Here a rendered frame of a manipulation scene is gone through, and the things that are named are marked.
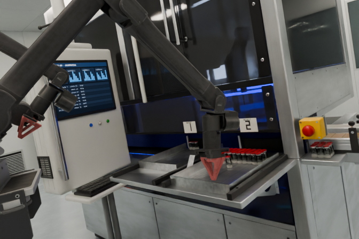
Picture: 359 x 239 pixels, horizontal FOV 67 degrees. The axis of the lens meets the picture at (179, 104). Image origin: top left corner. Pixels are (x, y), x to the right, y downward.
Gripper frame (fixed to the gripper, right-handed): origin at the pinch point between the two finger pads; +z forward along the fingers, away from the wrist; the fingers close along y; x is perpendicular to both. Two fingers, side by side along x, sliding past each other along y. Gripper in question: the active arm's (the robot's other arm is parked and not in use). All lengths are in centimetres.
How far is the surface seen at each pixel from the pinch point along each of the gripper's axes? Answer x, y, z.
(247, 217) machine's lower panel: 15, 43, 26
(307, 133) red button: -18.7, 31.0, -12.5
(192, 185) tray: 9.2, 0.1, 3.5
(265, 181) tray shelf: -10.5, 13.7, 2.2
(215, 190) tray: -0.5, 0.0, 4.0
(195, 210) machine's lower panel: 47, 43, 29
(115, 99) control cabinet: 92, 22, -35
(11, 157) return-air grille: 542, 76, 29
